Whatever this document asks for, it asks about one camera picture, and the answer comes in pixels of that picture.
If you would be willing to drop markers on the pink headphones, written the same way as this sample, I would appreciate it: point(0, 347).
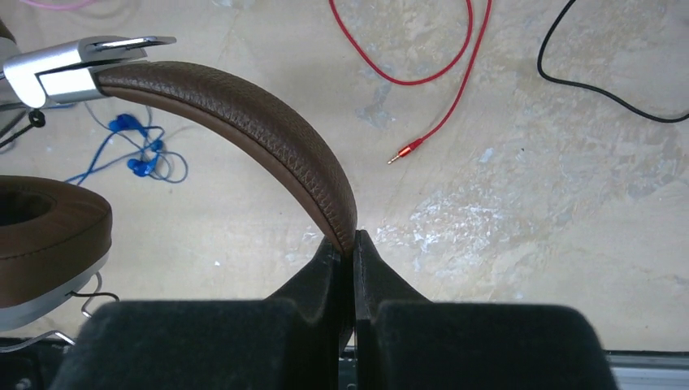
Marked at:
point(71, 6)

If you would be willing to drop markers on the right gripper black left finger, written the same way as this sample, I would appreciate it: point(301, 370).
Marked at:
point(290, 340)

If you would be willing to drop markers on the brown leather silver headphones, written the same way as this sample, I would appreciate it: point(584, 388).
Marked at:
point(55, 236)

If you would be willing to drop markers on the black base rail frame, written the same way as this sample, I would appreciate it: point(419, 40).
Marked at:
point(36, 366)

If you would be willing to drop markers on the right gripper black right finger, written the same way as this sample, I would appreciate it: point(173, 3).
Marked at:
point(405, 341)

